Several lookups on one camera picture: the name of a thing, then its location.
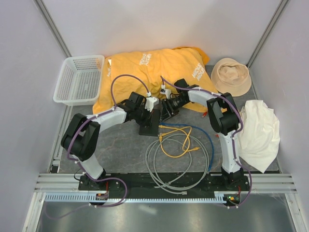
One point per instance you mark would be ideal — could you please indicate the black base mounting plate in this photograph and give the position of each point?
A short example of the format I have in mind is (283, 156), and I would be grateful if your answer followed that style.
(142, 186)

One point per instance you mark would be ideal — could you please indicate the aluminium frame rail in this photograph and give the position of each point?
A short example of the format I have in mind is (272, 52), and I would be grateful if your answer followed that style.
(262, 183)

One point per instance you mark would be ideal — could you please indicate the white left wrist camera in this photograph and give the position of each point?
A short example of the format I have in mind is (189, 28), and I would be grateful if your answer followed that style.
(151, 102)

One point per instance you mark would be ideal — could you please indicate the grey slotted cable duct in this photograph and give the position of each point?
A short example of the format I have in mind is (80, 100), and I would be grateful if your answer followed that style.
(95, 198)

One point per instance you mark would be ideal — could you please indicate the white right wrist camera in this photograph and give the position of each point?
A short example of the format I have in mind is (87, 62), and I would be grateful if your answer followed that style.
(165, 91)

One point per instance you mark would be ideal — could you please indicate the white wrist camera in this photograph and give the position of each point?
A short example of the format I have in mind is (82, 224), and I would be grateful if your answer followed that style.
(151, 102)
(165, 91)

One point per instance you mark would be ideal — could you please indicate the white crumpled cloth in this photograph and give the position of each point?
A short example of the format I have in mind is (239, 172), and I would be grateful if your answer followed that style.
(258, 142)

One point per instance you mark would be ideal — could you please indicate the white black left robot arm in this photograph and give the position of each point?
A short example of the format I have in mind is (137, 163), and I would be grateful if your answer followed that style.
(81, 137)

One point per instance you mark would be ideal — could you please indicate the black network switch box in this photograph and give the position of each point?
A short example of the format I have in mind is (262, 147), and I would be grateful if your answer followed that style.
(151, 126)

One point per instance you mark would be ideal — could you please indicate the white plastic perforated basket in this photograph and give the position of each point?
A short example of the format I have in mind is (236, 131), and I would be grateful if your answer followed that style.
(79, 80)

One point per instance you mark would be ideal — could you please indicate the beige bucket hat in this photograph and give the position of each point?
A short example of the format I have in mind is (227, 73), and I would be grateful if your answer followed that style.
(230, 76)

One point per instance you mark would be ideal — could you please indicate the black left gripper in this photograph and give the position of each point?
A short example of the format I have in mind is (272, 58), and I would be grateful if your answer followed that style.
(147, 121)

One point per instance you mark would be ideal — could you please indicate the orange printed t-shirt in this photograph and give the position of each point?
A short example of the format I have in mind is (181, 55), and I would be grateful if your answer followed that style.
(140, 72)

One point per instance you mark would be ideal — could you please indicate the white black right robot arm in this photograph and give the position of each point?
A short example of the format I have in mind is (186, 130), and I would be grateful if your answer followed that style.
(224, 119)

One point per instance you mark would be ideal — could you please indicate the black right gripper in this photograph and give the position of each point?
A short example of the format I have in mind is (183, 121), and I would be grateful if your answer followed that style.
(168, 110)

